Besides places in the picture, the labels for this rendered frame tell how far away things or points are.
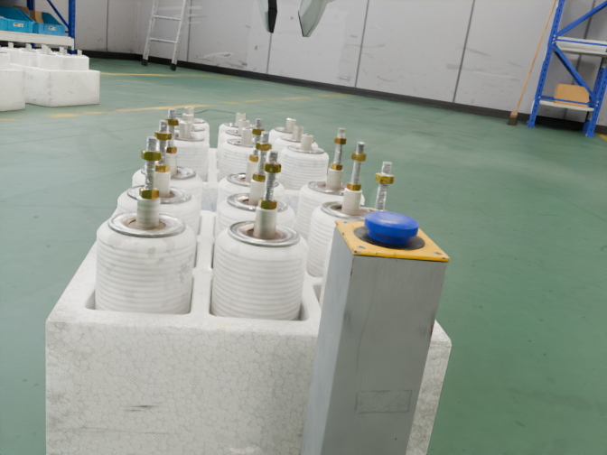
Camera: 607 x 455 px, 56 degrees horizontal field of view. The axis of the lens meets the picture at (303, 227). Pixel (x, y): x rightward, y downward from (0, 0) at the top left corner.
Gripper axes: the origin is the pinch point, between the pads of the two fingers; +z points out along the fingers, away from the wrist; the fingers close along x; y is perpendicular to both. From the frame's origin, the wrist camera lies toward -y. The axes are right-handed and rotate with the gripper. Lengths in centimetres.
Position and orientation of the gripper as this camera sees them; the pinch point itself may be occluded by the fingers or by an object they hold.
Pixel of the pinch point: (284, 18)
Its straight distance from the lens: 55.8
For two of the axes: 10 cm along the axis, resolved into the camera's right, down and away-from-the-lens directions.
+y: 4.9, -2.0, 8.5
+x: -8.6, -2.5, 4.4
